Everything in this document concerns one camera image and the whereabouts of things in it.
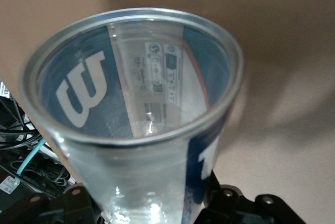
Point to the black box with white label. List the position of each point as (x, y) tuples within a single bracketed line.
[(8, 187)]

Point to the clear plastic tennis ball can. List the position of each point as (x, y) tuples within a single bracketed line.
[(146, 177)]

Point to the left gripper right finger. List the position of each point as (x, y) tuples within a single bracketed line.
[(227, 208)]

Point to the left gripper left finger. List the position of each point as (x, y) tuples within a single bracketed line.
[(78, 205)]

